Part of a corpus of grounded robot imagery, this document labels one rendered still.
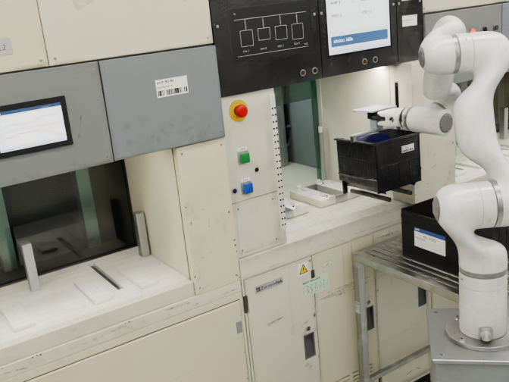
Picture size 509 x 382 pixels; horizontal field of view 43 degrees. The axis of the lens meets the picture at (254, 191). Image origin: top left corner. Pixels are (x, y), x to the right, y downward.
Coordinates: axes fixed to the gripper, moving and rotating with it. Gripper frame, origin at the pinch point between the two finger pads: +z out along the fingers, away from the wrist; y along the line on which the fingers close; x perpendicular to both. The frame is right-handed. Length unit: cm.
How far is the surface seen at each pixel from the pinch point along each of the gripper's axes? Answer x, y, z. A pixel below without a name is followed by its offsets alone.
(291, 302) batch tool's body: -60, -42, 2
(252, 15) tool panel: 38, -47, 2
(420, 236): -38.7, -4.6, -23.8
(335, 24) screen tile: 32.3, -14.6, 1.7
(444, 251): -41, -5, -34
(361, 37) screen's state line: 26.9, -3.5, 1.7
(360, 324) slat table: -76, -15, -3
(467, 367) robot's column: -51, -41, -73
